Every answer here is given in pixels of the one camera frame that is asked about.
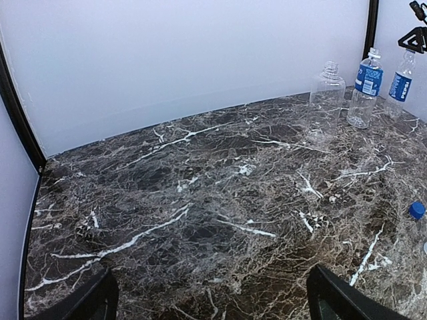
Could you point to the left black frame post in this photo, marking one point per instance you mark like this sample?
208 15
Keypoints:
19 119

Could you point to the right black frame post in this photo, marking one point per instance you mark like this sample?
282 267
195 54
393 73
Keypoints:
371 25

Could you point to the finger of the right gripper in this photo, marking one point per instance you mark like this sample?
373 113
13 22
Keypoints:
415 40

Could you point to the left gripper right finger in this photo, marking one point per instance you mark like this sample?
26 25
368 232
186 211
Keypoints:
330 297

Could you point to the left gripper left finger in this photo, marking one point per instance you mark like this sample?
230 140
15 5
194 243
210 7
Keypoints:
96 299

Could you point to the white cap water bottle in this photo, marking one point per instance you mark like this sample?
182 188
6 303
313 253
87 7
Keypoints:
366 89

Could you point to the blue cap water bottle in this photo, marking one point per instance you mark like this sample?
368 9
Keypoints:
400 85

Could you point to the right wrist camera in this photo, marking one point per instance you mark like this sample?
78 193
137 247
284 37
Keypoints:
420 10

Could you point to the black frame post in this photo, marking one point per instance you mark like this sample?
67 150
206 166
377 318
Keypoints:
371 25
19 119

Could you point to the clear unlabeled plastic bottle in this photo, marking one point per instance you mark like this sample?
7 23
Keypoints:
328 89

